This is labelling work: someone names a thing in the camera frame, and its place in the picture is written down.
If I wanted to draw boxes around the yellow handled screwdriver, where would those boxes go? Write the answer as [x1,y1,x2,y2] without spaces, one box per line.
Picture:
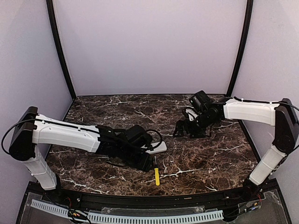
[154,156,160,186]

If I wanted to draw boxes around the white remote control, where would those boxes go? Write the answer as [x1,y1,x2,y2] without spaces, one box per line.
[146,141,167,154]

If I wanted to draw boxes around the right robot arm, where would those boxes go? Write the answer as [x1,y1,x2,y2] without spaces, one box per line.
[173,91,299,201]

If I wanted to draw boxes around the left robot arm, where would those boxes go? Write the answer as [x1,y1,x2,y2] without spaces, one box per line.
[4,106,167,191]

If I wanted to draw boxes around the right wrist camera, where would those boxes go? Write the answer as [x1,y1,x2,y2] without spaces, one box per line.
[182,107,198,121]

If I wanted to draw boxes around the black front table rail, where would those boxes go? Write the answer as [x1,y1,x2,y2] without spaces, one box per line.
[35,185,258,210]

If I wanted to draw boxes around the white slotted cable duct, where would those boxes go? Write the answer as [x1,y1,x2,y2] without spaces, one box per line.
[30,199,224,224]

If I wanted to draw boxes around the black frame post right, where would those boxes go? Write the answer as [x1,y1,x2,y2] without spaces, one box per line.
[226,0,254,97]

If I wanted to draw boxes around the black frame post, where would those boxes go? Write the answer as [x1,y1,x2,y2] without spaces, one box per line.
[226,0,254,97]
[46,0,77,101]

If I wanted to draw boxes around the black frame post left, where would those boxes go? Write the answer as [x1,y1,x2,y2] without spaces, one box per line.
[46,0,77,101]

